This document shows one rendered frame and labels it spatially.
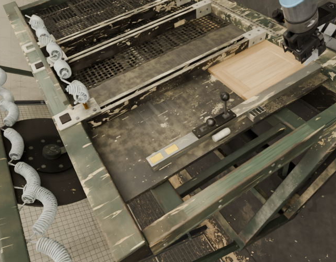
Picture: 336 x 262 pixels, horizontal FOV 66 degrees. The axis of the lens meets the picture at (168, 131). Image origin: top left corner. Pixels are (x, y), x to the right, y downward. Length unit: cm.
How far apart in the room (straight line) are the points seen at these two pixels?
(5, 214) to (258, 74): 138
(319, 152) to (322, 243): 124
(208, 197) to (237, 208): 215
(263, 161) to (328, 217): 164
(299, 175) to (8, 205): 154
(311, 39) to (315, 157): 88
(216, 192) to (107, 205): 37
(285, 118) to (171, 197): 62
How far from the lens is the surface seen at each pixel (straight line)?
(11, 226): 142
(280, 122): 126
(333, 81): 147
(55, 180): 167
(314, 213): 262
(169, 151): 102
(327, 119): 119
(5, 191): 155
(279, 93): 128
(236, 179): 94
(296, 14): 73
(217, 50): 144
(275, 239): 290
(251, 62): 146
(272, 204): 181
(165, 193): 101
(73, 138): 111
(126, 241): 83
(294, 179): 169
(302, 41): 85
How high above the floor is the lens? 226
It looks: 38 degrees down
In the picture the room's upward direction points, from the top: 96 degrees counter-clockwise
